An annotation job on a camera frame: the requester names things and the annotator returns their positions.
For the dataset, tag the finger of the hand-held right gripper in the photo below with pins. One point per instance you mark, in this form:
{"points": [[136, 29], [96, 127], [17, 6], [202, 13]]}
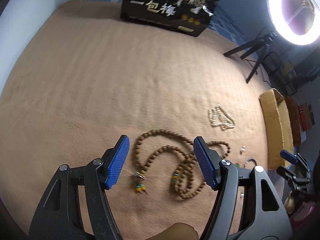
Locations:
{"points": [[288, 155], [296, 179]]}

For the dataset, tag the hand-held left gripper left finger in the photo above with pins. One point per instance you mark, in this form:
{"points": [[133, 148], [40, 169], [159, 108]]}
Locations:
{"points": [[117, 162]]}

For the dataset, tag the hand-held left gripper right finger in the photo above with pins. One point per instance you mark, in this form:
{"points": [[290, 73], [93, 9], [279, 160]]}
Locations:
{"points": [[205, 165]]}

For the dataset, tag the thin dark bangle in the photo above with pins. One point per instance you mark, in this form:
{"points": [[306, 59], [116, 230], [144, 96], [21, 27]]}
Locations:
{"points": [[250, 159]]}

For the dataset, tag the cardboard box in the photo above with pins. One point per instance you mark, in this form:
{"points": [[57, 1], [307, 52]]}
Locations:
{"points": [[272, 120]]}

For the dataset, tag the small white earring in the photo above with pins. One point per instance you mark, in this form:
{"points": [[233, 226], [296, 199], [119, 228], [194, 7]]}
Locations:
{"points": [[242, 149]]}

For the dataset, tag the brown wooden box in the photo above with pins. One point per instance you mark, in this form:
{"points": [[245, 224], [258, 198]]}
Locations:
{"points": [[306, 116]]}

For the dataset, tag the brown smooth object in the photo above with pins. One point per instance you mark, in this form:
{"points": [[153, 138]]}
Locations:
{"points": [[175, 232]]}

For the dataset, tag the yellow box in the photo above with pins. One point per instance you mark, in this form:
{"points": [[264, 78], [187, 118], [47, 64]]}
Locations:
{"points": [[287, 70]]}

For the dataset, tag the black tripod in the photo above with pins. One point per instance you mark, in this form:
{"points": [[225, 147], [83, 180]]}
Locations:
{"points": [[269, 37]]}

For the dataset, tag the blue patterned sheet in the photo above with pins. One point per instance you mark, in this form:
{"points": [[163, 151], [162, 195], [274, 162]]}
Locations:
{"points": [[225, 22]]}

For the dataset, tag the black printed bag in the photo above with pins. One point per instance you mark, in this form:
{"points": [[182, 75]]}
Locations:
{"points": [[160, 10]]}

